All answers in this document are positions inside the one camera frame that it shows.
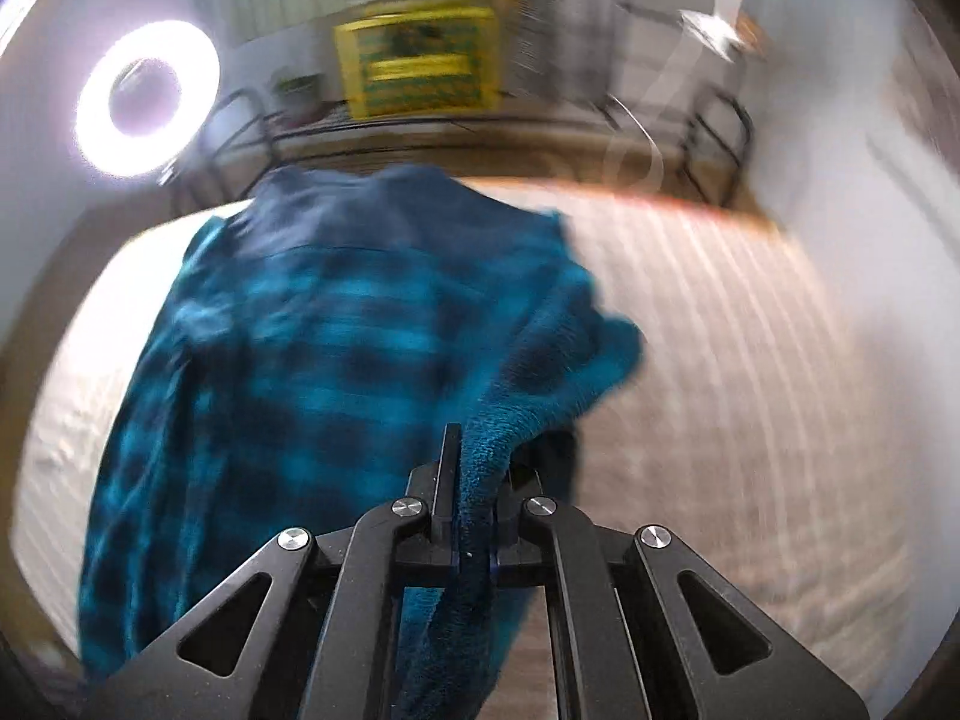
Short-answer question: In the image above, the ring light on stand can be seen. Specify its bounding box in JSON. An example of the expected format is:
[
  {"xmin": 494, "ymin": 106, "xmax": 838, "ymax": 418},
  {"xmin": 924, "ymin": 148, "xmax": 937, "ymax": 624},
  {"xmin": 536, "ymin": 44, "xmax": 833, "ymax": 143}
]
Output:
[{"xmin": 73, "ymin": 19, "xmax": 222, "ymax": 179}]

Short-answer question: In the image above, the dark pot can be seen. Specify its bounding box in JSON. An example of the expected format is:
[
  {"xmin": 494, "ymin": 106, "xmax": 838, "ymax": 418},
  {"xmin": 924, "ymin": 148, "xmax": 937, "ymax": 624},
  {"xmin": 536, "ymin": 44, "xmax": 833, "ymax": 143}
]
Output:
[{"xmin": 277, "ymin": 75, "xmax": 323, "ymax": 125}]

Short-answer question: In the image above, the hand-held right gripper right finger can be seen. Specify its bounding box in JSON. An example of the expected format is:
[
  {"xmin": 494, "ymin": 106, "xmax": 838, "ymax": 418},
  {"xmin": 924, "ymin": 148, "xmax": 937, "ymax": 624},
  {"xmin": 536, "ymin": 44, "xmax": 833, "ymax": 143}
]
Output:
[{"xmin": 491, "ymin": 461, "xmax": 871, "ymax": 720}]

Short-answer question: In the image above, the grey plaid hanging coat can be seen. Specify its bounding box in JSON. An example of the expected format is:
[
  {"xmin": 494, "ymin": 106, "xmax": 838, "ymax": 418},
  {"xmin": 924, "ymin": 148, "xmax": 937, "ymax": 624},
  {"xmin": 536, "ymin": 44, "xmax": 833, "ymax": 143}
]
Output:
[{"xmin": 514, "ymin": 0, "xmax": 623, "ymax": 102}]

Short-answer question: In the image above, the yellow green patterned box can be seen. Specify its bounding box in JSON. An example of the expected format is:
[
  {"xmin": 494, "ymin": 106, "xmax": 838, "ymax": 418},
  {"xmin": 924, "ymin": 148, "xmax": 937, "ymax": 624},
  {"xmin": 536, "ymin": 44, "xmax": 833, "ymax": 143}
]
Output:
[{"xmin": 334, "ymin": 6, "xmax": 500, "ymax": 119}]

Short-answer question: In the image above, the teal plaid fleece jacket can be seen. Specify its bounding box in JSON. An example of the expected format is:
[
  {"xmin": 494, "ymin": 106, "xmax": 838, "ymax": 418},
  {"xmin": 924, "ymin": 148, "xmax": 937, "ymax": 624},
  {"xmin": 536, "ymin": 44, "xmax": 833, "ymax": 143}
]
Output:
[{"xmin": 79, "ymin": 165, "xmax": 646, "ymax": 720}]

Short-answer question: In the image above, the white lamp cable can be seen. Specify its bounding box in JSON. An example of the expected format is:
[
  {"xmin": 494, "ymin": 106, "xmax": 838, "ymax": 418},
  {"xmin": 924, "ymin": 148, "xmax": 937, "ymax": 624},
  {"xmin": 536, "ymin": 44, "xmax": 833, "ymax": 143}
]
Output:
[{"xmin": 600, "ymin": 37, "xmax": 710, "ymax": 188}]

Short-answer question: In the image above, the beige checked bed blanket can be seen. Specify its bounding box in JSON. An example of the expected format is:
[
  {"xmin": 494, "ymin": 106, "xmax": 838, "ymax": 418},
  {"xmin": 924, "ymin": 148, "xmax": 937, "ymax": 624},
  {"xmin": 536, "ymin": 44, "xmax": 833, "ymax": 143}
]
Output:
[{"xmin": 15, "ymin": 180, "xmax": 931, "ymax": 720}]

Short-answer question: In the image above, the black metal clothes rack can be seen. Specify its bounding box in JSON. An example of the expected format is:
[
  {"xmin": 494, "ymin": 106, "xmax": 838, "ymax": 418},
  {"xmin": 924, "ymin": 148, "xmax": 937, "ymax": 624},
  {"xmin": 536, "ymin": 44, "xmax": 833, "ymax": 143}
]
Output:
[{"xmin": 169, "ymin": 0, "xmax": 755, "ymax": 218}]

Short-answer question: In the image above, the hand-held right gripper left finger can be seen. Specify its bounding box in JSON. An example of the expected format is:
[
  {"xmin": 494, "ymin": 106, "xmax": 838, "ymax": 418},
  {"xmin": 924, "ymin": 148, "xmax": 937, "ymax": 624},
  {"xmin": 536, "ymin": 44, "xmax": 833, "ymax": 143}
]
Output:
[{"xmin": 82, "ymin": 424, "xmax": 462, "ymax": 720}]

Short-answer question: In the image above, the wooden bed frame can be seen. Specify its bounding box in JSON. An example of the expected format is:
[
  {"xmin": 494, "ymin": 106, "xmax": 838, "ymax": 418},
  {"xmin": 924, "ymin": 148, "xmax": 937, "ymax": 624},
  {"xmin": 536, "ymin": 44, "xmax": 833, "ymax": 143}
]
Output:
[{"xmin": 450, "ymin": 176, "xmax": 781, "ymax": 230}]

